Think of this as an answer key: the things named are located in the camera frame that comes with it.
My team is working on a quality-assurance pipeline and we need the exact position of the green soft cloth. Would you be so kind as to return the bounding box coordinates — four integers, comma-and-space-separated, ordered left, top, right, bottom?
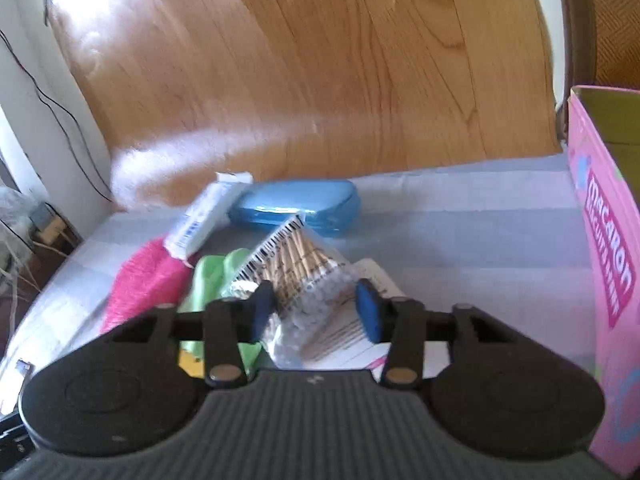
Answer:
178, 248, 265, 376

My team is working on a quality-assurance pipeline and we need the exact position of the white printed paper card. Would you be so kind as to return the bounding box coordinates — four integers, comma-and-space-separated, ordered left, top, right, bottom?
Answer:
299, 257, 452, 372

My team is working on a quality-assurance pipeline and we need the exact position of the pink fluffy cloth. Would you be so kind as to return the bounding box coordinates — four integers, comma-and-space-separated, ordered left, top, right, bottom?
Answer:
101, 237, 193, 334

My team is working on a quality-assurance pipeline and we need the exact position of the white tissue pack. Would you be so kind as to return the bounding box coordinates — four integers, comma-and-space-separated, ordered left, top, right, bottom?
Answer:
164, 172, 254, 261

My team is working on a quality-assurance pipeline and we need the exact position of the blue pencil case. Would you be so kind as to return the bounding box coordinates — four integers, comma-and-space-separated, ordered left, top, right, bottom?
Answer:
228, 180, 361, 236

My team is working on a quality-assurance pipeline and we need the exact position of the striped white table cloth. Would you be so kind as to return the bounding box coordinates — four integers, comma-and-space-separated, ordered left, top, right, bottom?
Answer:
1, 154, 596, 404

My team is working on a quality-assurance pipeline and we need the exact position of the pink tin box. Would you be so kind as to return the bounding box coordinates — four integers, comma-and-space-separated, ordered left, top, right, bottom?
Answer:
567, 86, 640, 477

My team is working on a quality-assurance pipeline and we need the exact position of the brown woven chair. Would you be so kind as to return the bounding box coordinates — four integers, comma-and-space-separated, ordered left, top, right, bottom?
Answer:
556, 0, 639, 140

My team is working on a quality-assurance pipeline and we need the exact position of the black wall cable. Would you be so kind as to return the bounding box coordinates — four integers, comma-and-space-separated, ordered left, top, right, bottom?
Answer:
0, 29, 114, 204

